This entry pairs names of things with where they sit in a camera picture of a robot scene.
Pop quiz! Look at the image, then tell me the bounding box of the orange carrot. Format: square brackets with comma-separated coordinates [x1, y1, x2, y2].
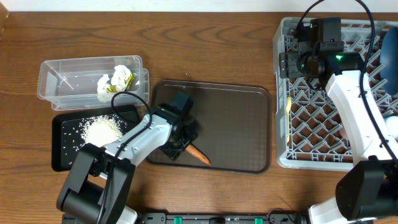
[185, 144, 211, 166]

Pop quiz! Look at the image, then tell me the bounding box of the yellow plastic spoon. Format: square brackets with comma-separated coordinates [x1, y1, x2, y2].
[285, 96, 292, 143]

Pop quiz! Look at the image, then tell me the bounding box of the yellow green snack wrapper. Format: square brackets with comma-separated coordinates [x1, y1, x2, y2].
[106, 73, 134, 93]

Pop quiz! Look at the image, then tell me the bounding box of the white tissue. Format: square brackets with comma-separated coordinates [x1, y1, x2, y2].
[111, 65, 134, 92]

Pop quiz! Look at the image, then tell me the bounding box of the pink and white cup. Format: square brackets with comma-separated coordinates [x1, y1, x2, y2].
[339, 128, 348, 140]

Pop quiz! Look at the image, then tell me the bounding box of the dark blue plate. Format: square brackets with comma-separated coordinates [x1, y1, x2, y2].
[380, 27, 397, 95]

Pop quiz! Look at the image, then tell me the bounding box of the black bin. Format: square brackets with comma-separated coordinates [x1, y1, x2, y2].
[51, 105, 139, 172]

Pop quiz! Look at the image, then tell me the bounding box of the clear plastic bin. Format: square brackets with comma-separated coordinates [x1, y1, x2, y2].
[37, 55, 150, 111]

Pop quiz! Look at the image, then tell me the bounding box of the light blue cup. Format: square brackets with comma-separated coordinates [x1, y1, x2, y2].
[384, 116, 398, 139]

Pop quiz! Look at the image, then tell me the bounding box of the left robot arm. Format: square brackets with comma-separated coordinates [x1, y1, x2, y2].
[56, 92, 197, 223]

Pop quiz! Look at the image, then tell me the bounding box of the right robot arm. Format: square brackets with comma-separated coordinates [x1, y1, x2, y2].
[273, 16, 397, 223]

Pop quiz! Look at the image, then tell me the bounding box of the grey dishwasher rack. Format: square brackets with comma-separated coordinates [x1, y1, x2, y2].
[272, 17, 397, 172]

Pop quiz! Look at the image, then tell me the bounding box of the brown serving tray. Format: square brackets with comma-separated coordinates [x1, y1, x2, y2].
[147, 80, 272, 174]

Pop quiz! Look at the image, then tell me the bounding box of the white rice pile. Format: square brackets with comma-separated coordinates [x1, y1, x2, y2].
[61, 114, 128, 152]

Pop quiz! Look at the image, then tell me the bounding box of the white crumpled paper in bin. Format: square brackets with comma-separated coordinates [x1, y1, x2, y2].
[97, 74, 118, 103]

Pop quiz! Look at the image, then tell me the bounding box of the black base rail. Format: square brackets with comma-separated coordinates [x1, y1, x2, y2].
[62, 211, 312, 224]

